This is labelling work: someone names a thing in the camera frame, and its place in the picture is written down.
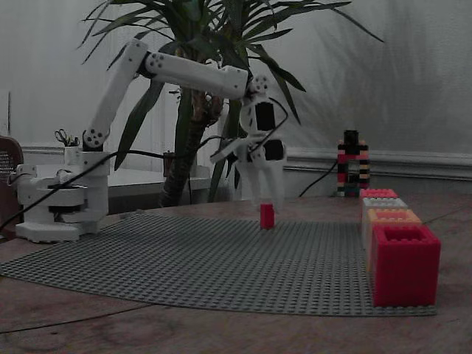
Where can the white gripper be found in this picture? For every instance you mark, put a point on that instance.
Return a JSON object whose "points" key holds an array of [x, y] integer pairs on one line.
{"points": [[262, 161]]}

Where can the small red brick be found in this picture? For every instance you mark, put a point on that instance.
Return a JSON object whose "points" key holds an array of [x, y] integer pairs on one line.
{"points": [[267, 217]]}

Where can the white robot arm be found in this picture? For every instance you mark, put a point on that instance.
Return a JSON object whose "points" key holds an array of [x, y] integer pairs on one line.
{"points": [[199, 75]]}

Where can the grey Lego brick container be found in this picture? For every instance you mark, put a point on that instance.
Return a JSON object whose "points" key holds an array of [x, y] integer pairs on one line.
{"points": [[368, 206]]}

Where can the grey studded baseplate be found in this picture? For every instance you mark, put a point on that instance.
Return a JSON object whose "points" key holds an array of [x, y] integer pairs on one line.
{"points": [[184, 258]]}

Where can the red Lego brick container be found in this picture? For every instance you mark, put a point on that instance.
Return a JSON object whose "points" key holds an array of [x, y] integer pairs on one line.
{"points": [[378, 193], [405, 273]]}

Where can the orange Lego brick container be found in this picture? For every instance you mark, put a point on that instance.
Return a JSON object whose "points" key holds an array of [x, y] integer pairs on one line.
{"points": [[380, 220]]}

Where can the large green palm plant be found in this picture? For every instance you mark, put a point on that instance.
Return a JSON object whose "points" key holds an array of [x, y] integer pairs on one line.
{"points": [[188, 140]]}

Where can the white sheer curtain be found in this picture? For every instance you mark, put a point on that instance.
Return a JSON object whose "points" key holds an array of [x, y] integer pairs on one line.
{"points": [[405, 92]]}

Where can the white pen holder cup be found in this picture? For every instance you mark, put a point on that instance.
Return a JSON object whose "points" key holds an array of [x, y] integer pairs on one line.
{"points": [[70, 153]]}

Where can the multicolour brick tower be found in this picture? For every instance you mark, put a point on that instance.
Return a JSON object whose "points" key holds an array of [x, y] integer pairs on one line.
{"points": [[346, 158]]}

